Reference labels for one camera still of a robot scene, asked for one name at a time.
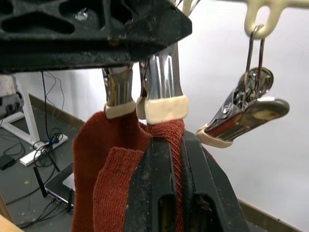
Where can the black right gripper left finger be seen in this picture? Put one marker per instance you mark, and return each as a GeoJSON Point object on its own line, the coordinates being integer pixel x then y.
{"type": "Point", "coordinates": [152, 193]}

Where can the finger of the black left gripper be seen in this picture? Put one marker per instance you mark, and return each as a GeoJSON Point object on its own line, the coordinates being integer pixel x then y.
{"type": "Point", "coordinates": [159, 31]}
{"type": "Point", "coordinates": [60, 53]}

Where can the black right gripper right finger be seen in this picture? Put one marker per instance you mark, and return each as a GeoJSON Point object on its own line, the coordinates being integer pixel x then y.
{"type": "Point", "coordinates": [207, 193]}

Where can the rust red sock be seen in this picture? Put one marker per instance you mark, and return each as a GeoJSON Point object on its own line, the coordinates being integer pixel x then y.
{"type": "Point", "coordinates": [116, 183]}

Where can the chrome clip cream tips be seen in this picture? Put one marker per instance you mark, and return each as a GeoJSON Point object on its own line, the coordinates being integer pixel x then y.
{"type": "Point", "coordinates": [253, 116]}
{"type": "Point", "coordinates": [161, 77]}
{"type": "Point", "coordinates": [118, 87]}

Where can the cream plastic clip hanger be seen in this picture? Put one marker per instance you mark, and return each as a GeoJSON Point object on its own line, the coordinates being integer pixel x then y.
{"type": "Point", "coordinates": [249, 23]}

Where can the dark red sock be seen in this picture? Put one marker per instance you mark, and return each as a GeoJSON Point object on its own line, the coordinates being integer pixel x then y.
{"type": "Point", "coordinates": [96, 135]}

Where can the black router with antennas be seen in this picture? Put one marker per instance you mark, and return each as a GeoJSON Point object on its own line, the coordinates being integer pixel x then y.
{"type": "Point", "coordinates": [58, 186]}

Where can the white power strip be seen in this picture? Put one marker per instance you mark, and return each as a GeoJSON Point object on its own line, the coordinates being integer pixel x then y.
{"type": "Point", "coordinates": [31, 158]}

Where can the small black box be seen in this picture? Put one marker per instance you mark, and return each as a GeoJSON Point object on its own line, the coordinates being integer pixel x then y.
{"type": "Point", "coordinates": [6, 163]}

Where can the white metal desk frame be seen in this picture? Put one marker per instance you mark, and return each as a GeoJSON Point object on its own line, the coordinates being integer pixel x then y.
{"type": "Point", "coordinates": [31, 120]}

